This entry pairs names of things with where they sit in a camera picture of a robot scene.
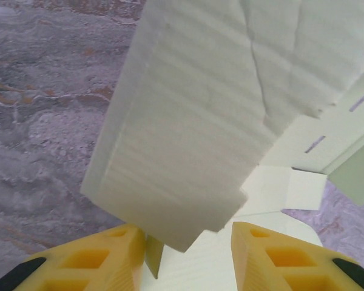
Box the light green paper box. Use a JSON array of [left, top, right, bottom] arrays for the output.
[[80, 0, 364, 291]]

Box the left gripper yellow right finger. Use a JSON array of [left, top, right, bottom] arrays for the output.
[[231, 221, 364, 291]]

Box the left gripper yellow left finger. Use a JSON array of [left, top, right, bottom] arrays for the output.
[[0, 223, 147, 291]]

